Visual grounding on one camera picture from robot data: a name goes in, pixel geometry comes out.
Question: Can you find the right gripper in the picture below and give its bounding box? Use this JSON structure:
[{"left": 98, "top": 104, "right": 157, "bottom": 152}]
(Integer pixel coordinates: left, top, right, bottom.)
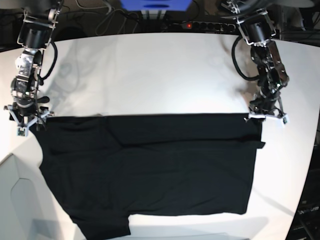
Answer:
[{"left": 10, "top": 77, "right": 40, "bottom": 125}]

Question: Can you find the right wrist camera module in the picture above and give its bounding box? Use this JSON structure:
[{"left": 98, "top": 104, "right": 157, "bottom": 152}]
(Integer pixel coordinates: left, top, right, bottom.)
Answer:
[{"left": 16, "top": 126, "right": 29, "bottom": 137}]

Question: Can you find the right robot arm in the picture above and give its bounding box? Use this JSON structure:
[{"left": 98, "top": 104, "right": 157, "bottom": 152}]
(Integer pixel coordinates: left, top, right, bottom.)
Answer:
[{"left": 8, "top": 0, "right": 64, "bottom": 128}]

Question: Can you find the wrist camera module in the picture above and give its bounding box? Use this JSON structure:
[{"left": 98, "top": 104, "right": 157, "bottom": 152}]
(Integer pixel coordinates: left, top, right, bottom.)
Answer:
[
  {"left": 16, "top": 126, "right": 29, "bottom": 137},
  {"left": 276, "top": 114, "right": 290, "bottom": 128}
]

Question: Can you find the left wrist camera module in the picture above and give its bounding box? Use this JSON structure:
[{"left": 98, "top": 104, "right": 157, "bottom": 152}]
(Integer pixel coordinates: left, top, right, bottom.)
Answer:
[{"left": 276, "top": 114, "right": 290, "bottom": 128}]

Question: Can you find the grey plastic bin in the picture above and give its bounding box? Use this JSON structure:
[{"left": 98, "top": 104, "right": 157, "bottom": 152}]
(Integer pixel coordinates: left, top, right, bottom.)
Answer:
[{"left": 0, "top": 154, "right": 64, "bottom": 240}]

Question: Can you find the white power strip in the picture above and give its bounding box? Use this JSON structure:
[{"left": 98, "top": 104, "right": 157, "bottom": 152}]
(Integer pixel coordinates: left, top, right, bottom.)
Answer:
[{"left": 167, "top": 21, "right": 237, "bottom": 33}]

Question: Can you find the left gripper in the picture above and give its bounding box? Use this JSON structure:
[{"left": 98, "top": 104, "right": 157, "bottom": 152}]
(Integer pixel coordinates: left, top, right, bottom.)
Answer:
[{"left": 249, "top": 82, "right": 284, "bottom": 118}]

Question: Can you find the black T-shirt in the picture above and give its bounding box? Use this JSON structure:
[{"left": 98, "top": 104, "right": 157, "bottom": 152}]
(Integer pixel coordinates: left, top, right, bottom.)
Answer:
[{"left": 31, "top": 113, "right": 265, "bottom": 240}]

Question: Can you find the blue plastic box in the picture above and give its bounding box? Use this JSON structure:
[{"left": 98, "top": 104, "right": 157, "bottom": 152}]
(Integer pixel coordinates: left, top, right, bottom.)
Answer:
[{"left": 120, "top": 0, "right": 193, "bottom": 12}]

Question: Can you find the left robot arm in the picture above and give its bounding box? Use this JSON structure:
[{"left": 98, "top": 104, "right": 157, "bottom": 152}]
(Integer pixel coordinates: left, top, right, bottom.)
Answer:
[{"left": 226, "top": 0, "right": 290, "bottom": 121}]

